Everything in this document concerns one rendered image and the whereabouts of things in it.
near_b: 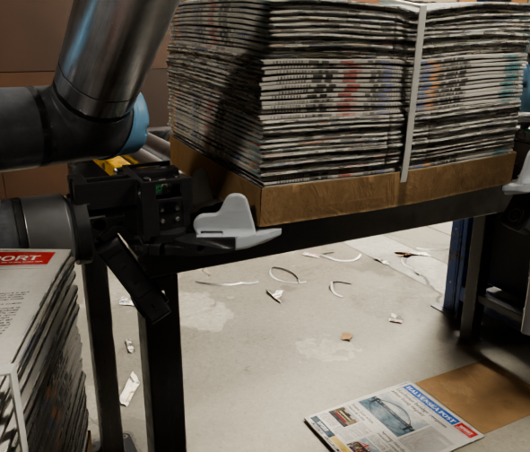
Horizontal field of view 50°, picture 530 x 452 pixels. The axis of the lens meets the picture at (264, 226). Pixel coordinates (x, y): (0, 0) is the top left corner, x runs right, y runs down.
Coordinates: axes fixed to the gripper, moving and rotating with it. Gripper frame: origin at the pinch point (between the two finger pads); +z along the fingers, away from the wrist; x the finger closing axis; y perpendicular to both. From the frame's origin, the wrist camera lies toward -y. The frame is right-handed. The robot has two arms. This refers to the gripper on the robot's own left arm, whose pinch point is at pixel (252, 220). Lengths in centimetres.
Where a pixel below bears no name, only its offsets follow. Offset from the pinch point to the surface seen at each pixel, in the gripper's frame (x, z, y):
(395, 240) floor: 150, 160, -89
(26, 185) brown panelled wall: 323, 1, -90
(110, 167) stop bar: 22.5, -10.8, 1.6
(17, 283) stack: -16.7, -26.2, 5.4
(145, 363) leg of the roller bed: 13.2, -10.0, -25.2
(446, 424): 28, 73, -79
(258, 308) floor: 115, 62, -86
